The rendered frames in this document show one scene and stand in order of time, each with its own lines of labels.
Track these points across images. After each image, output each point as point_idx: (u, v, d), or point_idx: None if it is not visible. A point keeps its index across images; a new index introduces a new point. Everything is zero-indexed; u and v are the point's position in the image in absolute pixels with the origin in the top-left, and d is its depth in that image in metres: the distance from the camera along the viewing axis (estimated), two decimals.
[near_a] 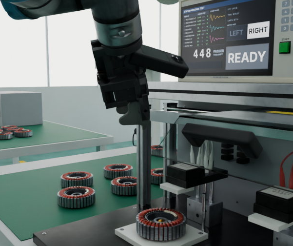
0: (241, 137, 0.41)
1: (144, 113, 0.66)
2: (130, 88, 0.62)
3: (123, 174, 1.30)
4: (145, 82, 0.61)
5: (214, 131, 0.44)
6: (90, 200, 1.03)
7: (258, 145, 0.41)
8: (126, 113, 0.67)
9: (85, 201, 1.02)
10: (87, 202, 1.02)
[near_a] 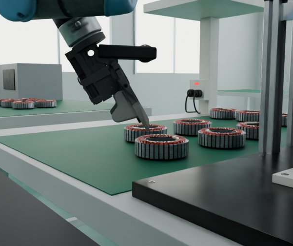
0: None
1: (129, 95, 0.65)
2: (108, 77, 0.67)
3: (203, 128, 0.97)
4: (117, 66, 0.66)
5: None
6: (185, 149, 0.70)
7: None
8: (116, 108, 0.66)
9: (179, 150, 0.69)
10: (183, 152, 0.69)
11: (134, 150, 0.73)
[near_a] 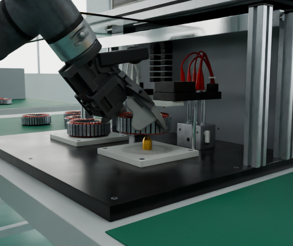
0: None
1: (144, 100, 0.64)
2: (116, 87, 0.63)
3: None
4: (124, 73, 0.63)
5: None
6: (171, 123, 0.71)
7: None
8: (132, 116, 0.64)
9: (169, 123, 0.69)
10: (171, 125, 0.70)
11: (119, 128, 0.69)
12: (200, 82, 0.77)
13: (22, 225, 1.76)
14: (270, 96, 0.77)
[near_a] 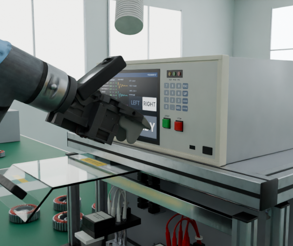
0: (9, 188, 0.71)
1: (136, 117, 0.66)
2: (106, 112, 0.62)
3: None
4: (108, 97, 0.61)
5: (4, 181, 0.75)
6: None
7: (21, 192, 0.72)
8: (126, 133, 0.67)
9: None
10: None
11: None
12: None
13: None
14: None
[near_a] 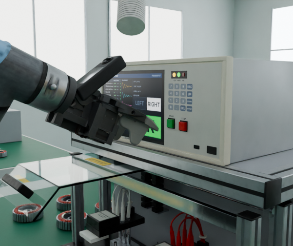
0: (16, 187, 0.73)
1: (137, 116, 0.65)
2: (106, 112, 0.62)
3: None
4: (108, 97, 0.61)
5: (11, 181, 0.76)
6: None
7: (28, 191, 0.73)
8: (129, 133, 0.66)
9: None
10: None
11: None
12: None
13: None
14: None
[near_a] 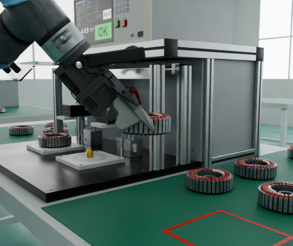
0: (9, 64, 1.06)
1: (128, 101, 0.64)
2: (103, 87, 0.65)
3: None
4: (110, 73, 0.65)
5: None
6: (168, 125, 0.69)
7: (17, 67, 1.06)
8: (117, 116, 0.65)
9: (164, 125, 0.68)
10: (166, 128, 0.69)
11: None
12: None
13: (12, 218, 2.07)
14: None
